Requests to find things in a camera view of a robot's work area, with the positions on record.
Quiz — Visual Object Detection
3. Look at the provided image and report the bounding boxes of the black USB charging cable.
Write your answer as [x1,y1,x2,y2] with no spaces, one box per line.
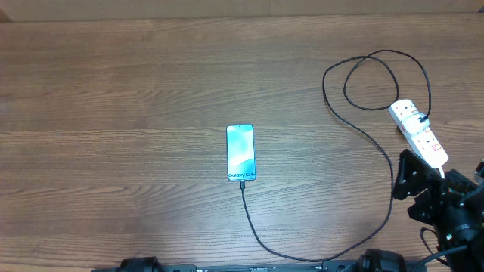
[238,49,433,264]

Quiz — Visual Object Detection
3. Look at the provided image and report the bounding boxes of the Samsung Galaxy smartphone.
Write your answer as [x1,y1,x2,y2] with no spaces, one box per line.
[226,125,256,181]

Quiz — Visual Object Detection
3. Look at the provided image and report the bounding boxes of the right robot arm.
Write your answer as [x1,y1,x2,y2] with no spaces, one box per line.
[345,150,483,272]

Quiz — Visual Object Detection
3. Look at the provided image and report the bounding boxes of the white charger plug adapter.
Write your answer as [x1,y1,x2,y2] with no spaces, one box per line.
[400,113,430,135]

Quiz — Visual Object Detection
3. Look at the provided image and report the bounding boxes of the white power strip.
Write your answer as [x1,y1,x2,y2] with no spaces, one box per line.
[388,100,448,168]

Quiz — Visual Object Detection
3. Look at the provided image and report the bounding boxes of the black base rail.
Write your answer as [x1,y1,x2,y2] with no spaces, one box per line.
[90,258,428,272]

